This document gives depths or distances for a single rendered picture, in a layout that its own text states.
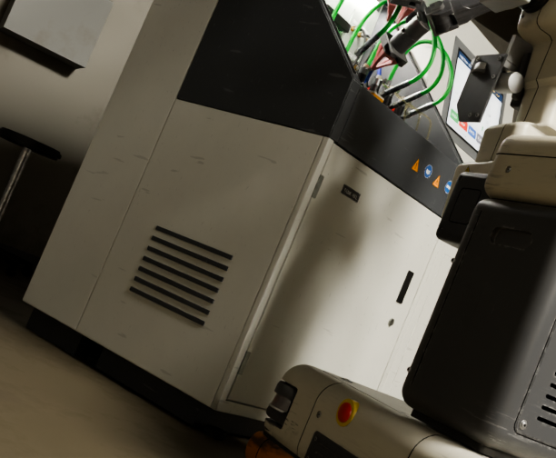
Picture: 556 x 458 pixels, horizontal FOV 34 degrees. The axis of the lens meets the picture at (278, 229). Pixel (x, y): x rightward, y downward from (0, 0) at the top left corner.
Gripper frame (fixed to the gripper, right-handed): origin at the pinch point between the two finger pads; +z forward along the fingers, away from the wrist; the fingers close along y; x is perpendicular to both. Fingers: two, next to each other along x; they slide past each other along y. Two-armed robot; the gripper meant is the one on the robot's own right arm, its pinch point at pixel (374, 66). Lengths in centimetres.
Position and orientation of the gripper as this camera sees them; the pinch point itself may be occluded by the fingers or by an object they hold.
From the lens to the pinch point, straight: 269.3
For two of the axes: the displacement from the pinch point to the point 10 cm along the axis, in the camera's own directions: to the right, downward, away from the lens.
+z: -6.5, 5.5, 5.2
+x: -7.4, -3.4, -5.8
